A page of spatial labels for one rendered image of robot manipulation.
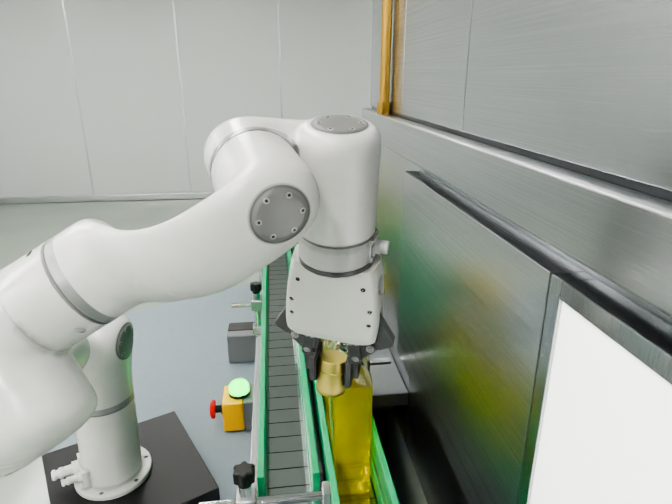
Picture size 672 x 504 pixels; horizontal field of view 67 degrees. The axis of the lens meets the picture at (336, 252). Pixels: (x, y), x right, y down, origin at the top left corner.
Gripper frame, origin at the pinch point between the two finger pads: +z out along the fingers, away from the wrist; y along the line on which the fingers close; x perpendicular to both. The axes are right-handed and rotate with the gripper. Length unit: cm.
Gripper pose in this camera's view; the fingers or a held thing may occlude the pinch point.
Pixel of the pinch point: (333, 363)
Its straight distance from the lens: 60.1
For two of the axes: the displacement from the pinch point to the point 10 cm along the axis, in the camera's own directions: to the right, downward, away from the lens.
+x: -2.5, 5.2, -8.2
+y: -9.7, -1.5, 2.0
